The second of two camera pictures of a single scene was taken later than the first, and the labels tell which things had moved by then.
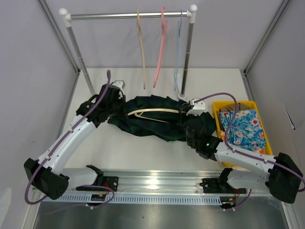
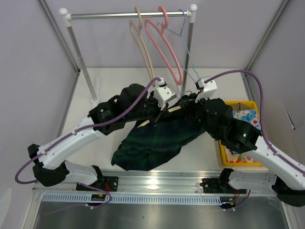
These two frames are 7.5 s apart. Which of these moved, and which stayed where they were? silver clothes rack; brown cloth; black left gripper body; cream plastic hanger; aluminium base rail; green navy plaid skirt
Moved: green navy plaid skirt; cream plastic hanger; black left gripper body
Stayed: aluminium base rail; silver clothes rack; brown cloth
